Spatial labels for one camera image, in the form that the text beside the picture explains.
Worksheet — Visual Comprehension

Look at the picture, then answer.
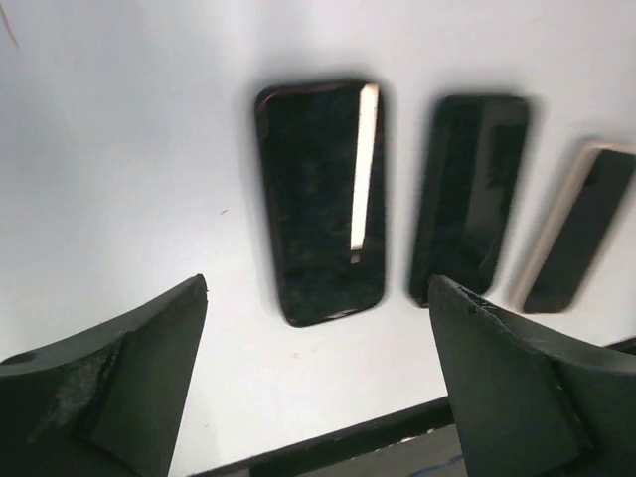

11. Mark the large black phone case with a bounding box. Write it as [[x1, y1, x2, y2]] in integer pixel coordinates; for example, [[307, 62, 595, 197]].
[[252, 77, 390, 329]]

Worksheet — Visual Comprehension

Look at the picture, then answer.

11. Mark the beige phone case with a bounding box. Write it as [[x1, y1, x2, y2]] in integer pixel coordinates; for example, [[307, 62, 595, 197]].
[[509, 139, 636, 315]]

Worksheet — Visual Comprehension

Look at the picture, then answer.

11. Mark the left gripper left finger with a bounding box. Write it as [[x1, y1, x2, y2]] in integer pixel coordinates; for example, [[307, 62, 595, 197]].
[[1, 274, 208, 476]]

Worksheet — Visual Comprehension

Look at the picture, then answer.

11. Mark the teal-edged phone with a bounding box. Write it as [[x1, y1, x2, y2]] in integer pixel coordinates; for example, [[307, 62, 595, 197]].
[[521, 148, 636, 314]]

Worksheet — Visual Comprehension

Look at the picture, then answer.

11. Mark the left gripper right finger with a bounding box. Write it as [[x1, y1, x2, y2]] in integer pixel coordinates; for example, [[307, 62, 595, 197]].
[[428, 276, 635, 476]]

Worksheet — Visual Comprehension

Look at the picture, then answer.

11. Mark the purple-edged phone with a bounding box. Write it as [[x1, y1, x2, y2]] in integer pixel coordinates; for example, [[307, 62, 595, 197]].
[[258, 81, 387, 324]]

